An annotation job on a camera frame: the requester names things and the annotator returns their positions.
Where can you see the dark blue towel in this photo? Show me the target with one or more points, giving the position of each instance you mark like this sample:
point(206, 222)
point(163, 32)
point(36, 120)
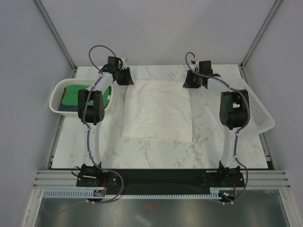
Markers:
point(68, 108)

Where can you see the white perforated basket left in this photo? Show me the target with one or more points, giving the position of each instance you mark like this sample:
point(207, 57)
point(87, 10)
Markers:
point(58, 91)

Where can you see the green towel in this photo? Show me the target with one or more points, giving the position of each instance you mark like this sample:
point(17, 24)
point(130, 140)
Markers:
point(70, 95)

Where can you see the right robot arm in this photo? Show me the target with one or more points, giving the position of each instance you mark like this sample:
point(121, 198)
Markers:
point(234, 111)

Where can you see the white fluffy towel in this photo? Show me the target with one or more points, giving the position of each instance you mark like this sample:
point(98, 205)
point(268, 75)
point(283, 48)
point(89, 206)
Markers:
point(158, 109)

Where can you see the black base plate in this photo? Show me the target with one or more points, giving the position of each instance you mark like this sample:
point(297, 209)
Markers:
point(157, 180)

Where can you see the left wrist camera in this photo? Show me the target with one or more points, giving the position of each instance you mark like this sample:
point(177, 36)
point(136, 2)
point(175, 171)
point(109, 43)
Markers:
point(122, 65)

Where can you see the right aluminium frame post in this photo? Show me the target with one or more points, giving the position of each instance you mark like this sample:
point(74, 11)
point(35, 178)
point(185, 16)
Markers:
point(271, 14)

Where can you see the white perforated basket right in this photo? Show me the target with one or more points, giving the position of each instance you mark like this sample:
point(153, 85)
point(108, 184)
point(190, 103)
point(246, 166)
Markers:
point(260, 119)

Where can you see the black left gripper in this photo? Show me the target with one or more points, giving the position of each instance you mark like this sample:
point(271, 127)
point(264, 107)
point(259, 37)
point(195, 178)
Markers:
point(128, 80)

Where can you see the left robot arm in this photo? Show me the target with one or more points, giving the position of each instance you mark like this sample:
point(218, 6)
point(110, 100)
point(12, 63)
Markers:
point(91, 107)

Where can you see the aluminium front rail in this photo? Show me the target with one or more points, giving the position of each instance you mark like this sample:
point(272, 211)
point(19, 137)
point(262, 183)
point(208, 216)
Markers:
point(257, 179)

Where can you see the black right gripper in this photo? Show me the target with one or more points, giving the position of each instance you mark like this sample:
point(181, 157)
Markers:
point(189, 83)

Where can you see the white perforated basket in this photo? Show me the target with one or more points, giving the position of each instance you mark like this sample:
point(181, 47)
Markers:
point(260, 119)
point(58, 91)

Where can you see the aluminium frame post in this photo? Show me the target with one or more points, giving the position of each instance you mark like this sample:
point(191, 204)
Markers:
point(271, 14)
point(48, 21)

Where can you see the white slotted cable duct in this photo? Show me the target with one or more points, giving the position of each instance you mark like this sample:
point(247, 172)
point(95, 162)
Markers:
point(210, 194)

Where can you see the left aluminium frame post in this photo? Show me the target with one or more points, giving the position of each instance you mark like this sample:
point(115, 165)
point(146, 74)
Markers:
point(48, 21)

